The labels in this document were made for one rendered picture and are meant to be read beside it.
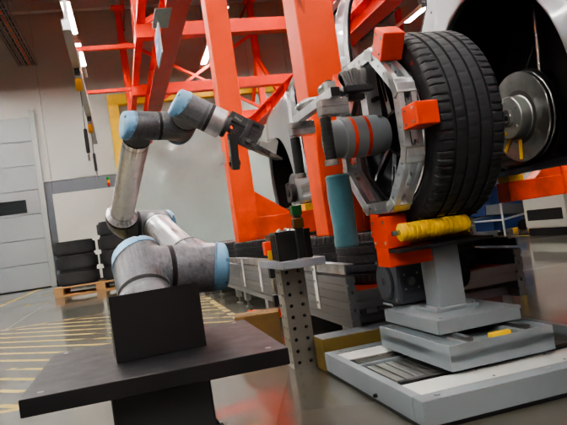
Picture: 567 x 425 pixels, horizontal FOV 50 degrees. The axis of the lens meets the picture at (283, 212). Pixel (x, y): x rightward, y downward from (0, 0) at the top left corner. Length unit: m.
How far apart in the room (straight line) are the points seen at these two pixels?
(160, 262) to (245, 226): 2.56
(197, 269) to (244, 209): 2.54
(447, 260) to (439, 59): 0.67
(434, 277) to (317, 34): 1.09
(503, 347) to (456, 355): 0.16
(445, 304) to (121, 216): 1.19
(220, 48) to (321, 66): 2.05
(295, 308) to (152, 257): 0.91
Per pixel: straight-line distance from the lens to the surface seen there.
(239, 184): 4.33
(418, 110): 1.80
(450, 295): 2.17
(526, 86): 2.32
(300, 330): 2.55
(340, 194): 2.14
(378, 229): 2.10
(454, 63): 1.98
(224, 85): 4.44
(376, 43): 2.01
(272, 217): 4.36
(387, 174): 2.35
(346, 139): 2.02
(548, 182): 5.42
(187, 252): 1.82
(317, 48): 2.55
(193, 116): 1.88
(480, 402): 1.78
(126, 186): 2.16
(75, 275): 10.24
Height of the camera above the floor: 0.58
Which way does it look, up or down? 1 degrees up
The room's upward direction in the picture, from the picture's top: 8 degrees counter-clockwise
